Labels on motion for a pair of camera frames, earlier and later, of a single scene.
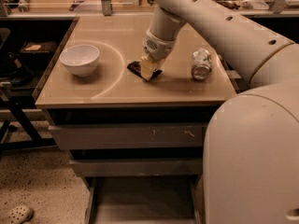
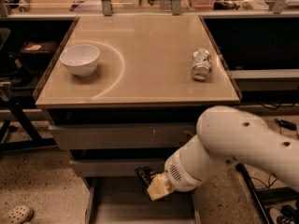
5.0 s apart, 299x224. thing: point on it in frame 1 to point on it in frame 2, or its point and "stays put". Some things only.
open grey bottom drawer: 145,200 stays put
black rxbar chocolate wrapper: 135,67 to 146,175
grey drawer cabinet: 135,126 stays put
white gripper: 158,48 to 177,171
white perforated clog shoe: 17,215 stays put
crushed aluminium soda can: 202,64 stays put
